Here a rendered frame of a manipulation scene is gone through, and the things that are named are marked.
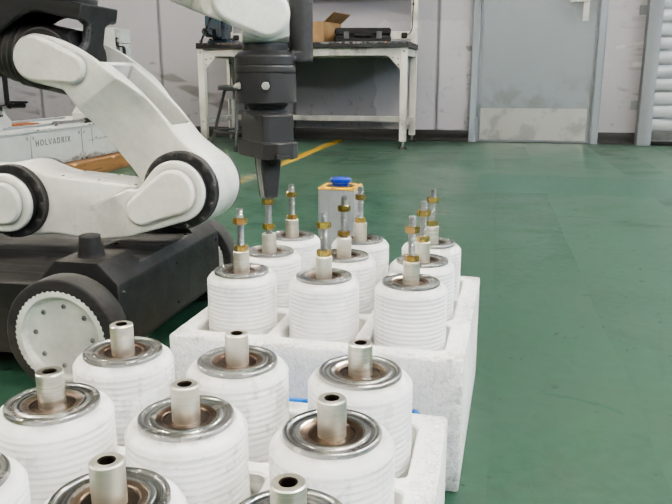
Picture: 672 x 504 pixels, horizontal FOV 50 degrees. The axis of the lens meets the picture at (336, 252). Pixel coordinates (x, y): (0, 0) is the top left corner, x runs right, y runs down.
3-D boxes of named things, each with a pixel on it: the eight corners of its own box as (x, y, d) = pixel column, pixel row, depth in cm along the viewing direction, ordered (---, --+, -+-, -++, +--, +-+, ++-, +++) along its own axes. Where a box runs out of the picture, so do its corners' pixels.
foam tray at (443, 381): (175, 456, 100) (168, 334, 96) (267, 354, 137) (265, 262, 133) (457, 493, 91) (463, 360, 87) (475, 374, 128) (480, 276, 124)
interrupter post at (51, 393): (31, 413, 59) (27, 375, 58) (48, 400, 61) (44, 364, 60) (57, 416, 58) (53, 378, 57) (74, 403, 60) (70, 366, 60)
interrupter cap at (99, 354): (67, 367, 68) (66, 360, 68) (108, 339, 75) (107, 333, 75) (140, 374, 66) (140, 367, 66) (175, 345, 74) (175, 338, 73)
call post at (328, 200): (318, 347, 141) (317, 189, 134) (327, 335, 148) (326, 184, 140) (353, 350, 139) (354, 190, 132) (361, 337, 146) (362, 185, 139)
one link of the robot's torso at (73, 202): (-41, 168, 136) (195, 150, 125) (25, 157, 155) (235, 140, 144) (-24, 249, 139) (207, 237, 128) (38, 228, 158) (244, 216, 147)
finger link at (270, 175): (260, 198, 108) (259, 156, 107) (279, 196, 110) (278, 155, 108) (264, 199, 107) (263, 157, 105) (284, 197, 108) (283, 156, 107)
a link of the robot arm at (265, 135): (314, 158, 105) (314, 73, 102) (254, 162, 100) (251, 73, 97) (276, 150, 115) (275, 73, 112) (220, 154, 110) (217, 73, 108)
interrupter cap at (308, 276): (295, 287, 94) (295, 282, 93) (296, 272, 101) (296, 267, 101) (353, 287, 94) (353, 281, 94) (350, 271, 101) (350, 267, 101)
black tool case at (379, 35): (337, 44, 565) (337, 30, 562) (391, 44, 562) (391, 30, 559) (334, 42, 532) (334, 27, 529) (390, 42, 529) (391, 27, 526)
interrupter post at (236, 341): (221, 369, 67) (219, 336, 67) (230, 359, 70) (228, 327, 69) (245, 371, 67) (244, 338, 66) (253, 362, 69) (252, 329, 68)
